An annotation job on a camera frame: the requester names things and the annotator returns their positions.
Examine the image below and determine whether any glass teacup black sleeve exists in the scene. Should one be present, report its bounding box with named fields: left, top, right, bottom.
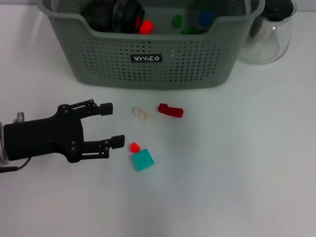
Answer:
left=112, top=0, right=146, bottom=35

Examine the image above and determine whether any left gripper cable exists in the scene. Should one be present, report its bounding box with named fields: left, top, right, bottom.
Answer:
left=0, top=158, right=32, bottom=173

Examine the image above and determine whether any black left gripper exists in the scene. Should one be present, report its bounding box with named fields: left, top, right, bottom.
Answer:
left=3, top=99, right=125, bottom=164

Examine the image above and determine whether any black teapot lid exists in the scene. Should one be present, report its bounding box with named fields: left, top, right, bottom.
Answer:
left=262, top=0, right=297, bottom=23

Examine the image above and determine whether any bright red sloped brick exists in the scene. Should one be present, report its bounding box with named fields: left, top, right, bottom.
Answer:
left=139, top=20, right=155, bottom=35

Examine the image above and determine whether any blue square toy plate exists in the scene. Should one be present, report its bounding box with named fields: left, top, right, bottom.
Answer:
left=197, top=10, right=214, bottom=27

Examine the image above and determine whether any green stepped toy brick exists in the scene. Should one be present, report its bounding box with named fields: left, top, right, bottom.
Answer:
left=181, top=26, right=201, bottom=36

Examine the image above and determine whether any grey perforated storage basket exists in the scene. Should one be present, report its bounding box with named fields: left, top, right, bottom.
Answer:
left=41, top=0, right=266, bottom=91

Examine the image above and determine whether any dark red toy brick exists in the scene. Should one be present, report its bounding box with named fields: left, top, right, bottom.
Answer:
left=158, top=103, right=185, bottom=119

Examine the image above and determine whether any black round teapot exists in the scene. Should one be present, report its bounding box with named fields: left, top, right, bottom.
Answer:
left=80, top=0, right=116, bottom=32

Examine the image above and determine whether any teal square toy brick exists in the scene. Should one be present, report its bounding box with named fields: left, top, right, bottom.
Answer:
left=130, top=148, right=156, bottom=172

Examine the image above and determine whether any clear glass teapot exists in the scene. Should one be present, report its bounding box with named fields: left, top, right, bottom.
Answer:
left=238, top=0, right=294, bottom=65

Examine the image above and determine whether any white toy brick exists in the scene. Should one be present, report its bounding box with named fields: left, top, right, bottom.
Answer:
left=132, top=106, right=152, bottom=122

